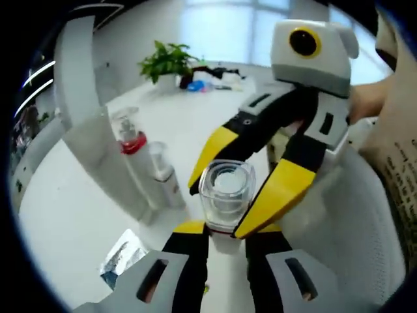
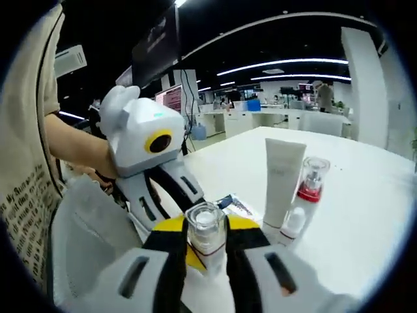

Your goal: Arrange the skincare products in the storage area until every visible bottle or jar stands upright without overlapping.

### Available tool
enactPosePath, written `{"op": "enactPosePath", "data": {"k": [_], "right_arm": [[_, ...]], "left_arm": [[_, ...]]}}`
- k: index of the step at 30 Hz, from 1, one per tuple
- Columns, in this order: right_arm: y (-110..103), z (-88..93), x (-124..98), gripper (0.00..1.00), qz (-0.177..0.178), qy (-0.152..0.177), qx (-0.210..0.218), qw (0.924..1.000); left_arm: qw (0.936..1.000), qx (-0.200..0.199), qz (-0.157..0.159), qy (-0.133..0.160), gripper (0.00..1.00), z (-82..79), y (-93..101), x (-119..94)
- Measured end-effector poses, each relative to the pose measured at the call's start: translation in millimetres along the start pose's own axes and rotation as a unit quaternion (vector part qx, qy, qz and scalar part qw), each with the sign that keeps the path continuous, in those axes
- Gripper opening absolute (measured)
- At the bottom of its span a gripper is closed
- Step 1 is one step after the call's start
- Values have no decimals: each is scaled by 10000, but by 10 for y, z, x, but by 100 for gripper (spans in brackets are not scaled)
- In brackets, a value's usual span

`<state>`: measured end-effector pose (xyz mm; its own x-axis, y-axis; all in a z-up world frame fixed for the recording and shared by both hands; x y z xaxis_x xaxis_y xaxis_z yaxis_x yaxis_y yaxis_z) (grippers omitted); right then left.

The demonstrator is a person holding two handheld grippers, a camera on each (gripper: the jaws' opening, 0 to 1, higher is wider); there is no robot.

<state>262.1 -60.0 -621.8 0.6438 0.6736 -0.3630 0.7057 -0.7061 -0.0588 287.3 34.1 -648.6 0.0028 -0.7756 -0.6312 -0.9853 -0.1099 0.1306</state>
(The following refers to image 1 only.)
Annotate black bag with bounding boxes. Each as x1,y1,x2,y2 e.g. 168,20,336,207
192,65,244,82

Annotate green black skincare sachet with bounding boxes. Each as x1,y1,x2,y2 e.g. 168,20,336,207
98,228,150,291

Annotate white red-collared skincare bottle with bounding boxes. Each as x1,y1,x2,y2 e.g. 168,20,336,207
109,106,158,226

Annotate white mesh chair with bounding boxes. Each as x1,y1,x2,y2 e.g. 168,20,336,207
283,143,410,309

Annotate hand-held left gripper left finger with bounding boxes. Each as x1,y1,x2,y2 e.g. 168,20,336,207
74,220,210,313

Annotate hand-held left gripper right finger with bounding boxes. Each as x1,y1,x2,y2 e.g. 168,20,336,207
244,224,358,313

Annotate white printed shirt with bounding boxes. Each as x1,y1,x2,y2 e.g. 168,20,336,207
356,0,417,271

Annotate clear skincare spray bottle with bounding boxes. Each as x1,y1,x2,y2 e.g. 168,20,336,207
197,159,257,256

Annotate small red-label skincare bottle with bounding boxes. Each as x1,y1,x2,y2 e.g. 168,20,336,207
147,141,187,212

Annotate green potted plant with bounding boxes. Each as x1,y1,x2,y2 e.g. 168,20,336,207
137,40,200,95

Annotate person's right hand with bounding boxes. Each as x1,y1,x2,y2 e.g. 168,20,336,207
348,77,395,123

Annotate ceiling light strip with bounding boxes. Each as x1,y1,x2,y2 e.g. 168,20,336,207
22,59,57,88
14,78,55,119

